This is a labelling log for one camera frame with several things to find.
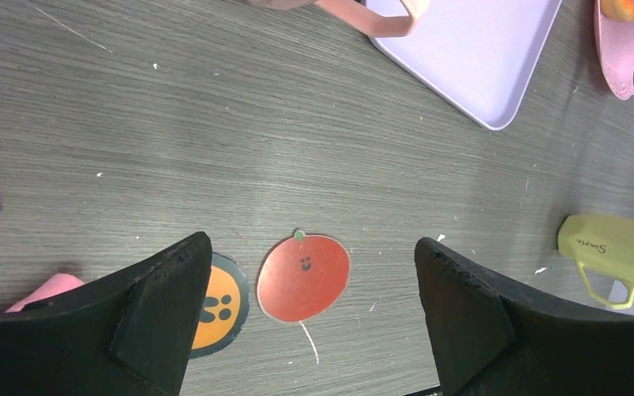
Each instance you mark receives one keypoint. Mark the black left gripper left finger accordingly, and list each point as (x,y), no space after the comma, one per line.
(128,333)

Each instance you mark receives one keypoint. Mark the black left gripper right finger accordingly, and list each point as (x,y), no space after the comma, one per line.
(493,335)

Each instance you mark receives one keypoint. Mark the pink mug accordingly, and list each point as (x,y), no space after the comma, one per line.
(358,16)

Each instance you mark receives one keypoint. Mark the orange round bun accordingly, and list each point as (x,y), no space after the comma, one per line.
(618,10)

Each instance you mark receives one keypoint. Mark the black yellow face coaster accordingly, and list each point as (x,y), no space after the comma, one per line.
(224,310)

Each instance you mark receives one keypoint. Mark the yellow-green mug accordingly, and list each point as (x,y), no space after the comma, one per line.
(603,244)

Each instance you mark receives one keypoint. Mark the red tomato coaster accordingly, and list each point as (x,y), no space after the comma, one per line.
(301,276)

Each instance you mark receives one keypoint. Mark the pink cloth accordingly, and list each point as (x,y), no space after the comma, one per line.
(57,284)

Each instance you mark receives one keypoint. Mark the lavender serving tray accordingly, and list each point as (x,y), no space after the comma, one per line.
(477,55)

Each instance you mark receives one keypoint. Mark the pink three-tier cake stand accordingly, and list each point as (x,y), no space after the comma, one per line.
(614,42)

